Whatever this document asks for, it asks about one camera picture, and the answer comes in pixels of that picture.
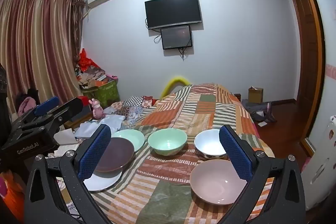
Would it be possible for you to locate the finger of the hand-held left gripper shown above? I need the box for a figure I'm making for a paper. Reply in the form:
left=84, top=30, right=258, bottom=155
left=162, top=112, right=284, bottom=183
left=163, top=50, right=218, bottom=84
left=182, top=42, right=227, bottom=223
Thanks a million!
left=44, top=97, right=84, bottom=131
left=18, top=96, right=60, bottom=119

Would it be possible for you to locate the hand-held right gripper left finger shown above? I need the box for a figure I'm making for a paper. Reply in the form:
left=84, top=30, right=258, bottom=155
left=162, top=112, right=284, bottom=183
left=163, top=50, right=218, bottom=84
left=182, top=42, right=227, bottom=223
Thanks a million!
left=25, top=124, right=118, bottom=224

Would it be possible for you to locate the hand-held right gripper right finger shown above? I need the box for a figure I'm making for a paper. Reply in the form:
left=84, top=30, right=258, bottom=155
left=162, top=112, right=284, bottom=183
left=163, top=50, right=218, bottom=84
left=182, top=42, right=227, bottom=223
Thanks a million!
left=218, top=125, right=306, bottom=224

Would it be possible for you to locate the brown plate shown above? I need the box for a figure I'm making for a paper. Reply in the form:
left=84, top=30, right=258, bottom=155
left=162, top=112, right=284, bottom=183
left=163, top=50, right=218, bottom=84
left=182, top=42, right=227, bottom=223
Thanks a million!
left=94, top=137, right=135, bottom=173

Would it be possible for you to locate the white bowl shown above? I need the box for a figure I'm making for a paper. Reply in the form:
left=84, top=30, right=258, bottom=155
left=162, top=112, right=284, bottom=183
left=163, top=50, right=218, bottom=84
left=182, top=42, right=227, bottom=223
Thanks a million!
left=194, top=129, right=228, bottom=160

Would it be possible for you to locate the white plate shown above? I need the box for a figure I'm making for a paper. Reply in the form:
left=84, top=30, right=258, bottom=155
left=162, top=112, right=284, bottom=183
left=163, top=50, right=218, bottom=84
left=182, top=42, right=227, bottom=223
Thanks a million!
left=83, top=170, right=124, bottom=192

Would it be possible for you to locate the pink bowl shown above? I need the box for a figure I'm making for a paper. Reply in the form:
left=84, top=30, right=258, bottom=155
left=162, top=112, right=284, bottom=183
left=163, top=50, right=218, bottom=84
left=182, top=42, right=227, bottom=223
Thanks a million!
left=189, top=159, right=249, bottom=206

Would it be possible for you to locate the green plate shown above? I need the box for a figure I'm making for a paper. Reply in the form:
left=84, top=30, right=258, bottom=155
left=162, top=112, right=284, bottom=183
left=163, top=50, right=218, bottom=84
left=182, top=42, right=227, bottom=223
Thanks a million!
left=113, top=130, right=145, bottom=152

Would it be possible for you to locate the green bowl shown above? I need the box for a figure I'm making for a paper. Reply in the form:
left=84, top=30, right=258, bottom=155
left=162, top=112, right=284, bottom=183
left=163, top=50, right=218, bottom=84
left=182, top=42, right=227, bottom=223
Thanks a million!
left=148, top=128, right=188, bottom=156

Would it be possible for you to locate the person's left forearm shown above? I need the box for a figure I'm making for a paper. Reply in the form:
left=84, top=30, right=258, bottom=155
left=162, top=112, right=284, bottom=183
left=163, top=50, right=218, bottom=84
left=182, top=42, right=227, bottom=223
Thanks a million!
left=0, top=170, right=27, bottom=223

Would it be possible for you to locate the wooden bedside table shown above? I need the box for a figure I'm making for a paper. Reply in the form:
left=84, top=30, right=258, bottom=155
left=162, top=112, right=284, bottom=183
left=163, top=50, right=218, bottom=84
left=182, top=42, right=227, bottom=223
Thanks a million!
left=64, top=112, right=93, bottom=130

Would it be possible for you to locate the pink garment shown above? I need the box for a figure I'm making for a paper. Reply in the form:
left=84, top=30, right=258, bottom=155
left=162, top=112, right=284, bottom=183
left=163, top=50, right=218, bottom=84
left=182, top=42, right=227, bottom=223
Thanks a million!
left=18, top=97, right=37, bottom=117

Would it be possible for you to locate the pink rabbit toy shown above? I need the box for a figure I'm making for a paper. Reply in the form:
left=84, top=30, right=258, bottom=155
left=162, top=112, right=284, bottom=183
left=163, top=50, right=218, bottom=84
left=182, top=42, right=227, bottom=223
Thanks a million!
left=89, top=98, right=107, bottom=119

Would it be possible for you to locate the pile of newspapers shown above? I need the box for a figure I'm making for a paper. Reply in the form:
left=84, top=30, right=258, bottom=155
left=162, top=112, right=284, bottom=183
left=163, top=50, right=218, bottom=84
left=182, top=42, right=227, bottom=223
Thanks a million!
left=54, top=144, right=80, bottom=159

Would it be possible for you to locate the white paper sheet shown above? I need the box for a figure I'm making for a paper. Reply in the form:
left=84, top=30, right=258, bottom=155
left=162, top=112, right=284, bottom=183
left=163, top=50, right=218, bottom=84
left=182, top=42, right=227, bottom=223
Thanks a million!
left=54, top=130, right=80, bottom=146

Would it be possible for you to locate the white cloth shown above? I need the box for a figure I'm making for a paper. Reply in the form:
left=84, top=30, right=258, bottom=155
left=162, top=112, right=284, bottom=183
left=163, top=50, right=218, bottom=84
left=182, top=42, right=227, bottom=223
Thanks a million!
left=75, top=114, right=126, bottom=138

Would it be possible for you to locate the green storage box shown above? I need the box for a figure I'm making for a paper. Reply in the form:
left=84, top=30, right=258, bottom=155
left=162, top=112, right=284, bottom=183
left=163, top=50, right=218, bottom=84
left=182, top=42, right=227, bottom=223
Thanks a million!
left=83, top=80, right=121, bottom=109

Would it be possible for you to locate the grey bag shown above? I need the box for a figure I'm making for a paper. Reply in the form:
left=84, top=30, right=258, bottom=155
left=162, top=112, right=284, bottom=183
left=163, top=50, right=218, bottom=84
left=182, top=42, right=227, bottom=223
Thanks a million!
left=241, top=99, right=277, bottom=123

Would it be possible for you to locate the red plastic bag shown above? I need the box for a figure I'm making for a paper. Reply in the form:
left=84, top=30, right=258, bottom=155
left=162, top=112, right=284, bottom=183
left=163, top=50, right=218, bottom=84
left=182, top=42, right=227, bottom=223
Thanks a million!
left=77, top=48, right=99, bottom=72

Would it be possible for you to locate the cardboard box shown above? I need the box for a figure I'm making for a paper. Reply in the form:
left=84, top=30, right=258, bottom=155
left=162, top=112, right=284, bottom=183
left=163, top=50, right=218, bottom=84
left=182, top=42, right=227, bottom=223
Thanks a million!
left=248, top=86, right=264, bottom=104

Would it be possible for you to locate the floral patchwork quilt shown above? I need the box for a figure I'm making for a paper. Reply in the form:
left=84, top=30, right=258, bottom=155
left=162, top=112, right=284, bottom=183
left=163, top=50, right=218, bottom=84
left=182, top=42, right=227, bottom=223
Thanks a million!
left=115, top=95, right=158, bottom=123

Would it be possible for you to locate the striped pink curtain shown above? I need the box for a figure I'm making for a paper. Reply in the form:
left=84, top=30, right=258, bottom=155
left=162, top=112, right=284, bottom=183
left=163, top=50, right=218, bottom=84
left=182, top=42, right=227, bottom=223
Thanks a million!
left=0, top=0, right=84, bottom=115

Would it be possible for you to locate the striped patchwork blanket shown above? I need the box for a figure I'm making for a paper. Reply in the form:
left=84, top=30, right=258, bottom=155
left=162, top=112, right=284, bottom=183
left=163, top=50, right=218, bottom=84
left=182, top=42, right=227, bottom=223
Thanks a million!
left=89, top=84, right=276, bottom=224

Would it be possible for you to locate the dark patterned curtain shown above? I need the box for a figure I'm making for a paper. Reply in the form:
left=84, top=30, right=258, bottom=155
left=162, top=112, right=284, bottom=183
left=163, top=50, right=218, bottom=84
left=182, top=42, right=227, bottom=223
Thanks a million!
left=72, top=0, right=86, bottom=56

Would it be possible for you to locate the yellow foam tube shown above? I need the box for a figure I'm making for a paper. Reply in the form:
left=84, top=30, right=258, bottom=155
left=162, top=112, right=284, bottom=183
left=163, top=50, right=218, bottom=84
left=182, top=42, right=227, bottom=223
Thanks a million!
left=161, top=76, right=191, bottom=98

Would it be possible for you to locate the wooden door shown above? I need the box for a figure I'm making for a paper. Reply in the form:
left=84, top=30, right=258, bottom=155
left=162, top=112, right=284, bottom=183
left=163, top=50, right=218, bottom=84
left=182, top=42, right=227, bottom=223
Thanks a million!
left=289, top=0, right=319, bottom=135

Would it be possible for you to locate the small black monitor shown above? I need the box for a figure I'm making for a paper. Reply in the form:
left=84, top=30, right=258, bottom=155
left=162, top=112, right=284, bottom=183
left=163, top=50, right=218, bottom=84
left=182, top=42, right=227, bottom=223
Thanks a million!
left=161, top=25, right=194, bottom=50

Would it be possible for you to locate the white wardrobe sliding door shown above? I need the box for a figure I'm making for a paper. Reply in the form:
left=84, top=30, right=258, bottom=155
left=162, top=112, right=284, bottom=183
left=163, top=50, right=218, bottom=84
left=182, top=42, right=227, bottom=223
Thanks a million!
left=294, top=0, right=336, bottom=146

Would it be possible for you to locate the black hanging cable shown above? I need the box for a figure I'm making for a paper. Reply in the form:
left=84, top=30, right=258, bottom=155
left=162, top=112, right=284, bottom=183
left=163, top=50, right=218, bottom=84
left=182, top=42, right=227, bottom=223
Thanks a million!
left=178, top=46, right=190, bottom=60

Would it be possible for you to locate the black wall television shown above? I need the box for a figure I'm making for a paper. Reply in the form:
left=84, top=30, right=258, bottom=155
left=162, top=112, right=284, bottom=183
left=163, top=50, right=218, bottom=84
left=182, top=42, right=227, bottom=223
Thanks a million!
left=144, top=0, right=202, bottom=30

